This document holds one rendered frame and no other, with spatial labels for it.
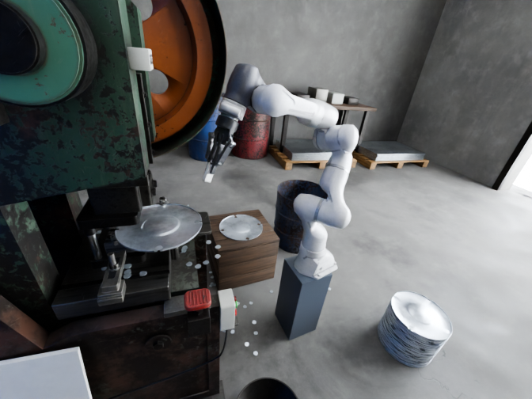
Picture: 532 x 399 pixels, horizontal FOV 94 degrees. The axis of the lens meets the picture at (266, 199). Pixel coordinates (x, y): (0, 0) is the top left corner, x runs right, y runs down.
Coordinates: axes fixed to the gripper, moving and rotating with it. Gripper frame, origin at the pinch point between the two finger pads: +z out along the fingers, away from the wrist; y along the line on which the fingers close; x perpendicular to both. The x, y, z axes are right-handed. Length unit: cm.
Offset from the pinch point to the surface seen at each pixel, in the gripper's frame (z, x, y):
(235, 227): 39, -63, 30
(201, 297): 28.3, 12.8, -28.7
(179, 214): 20.5, 0.1, 8.2
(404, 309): 34, -97, -72
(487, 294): 20, -187, -113
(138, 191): 11.2, 21.2, 2.5
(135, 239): 28.2, 17.0, 3.3
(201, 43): -43, 3, 26
